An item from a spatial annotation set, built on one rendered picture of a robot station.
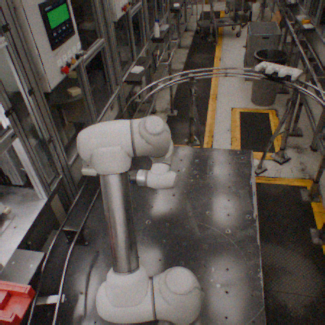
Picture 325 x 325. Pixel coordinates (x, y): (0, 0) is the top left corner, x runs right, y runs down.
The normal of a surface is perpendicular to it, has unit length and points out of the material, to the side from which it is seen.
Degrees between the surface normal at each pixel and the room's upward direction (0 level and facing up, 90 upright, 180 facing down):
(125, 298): 56
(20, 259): 0
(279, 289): 0
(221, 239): 0
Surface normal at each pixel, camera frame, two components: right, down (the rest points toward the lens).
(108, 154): 0.03, 0.24
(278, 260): -0.07, -0.76
